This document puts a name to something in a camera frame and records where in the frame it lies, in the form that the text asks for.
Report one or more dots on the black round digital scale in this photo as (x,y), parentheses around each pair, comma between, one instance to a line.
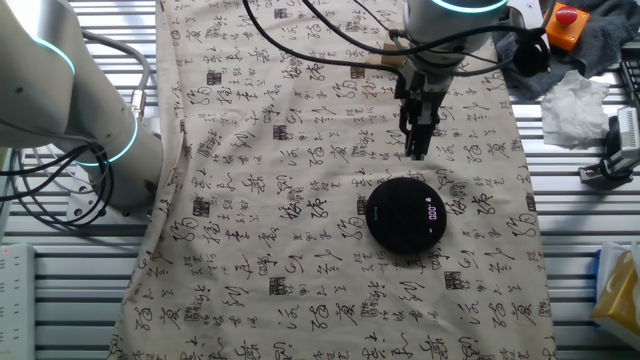
(400,220)

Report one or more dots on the orange emergency stop button box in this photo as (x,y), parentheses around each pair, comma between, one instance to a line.
(562,34)

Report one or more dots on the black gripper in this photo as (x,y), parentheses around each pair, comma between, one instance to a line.
(422,92)

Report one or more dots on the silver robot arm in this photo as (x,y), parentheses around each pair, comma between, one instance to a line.
(75,100)

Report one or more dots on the white crumpled tissue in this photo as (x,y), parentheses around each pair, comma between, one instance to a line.
(575,110)

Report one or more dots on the beige calligraphy print cloth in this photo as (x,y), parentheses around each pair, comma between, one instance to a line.
(250,200)

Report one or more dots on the white power strip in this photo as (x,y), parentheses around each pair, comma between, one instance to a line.
(15,300)

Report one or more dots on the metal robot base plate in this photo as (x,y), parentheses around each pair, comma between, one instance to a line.
(82,201)

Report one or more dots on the black keyboard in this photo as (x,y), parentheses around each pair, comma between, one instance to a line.
(632,77)

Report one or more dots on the small silver camera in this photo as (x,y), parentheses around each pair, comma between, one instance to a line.
(627,140)

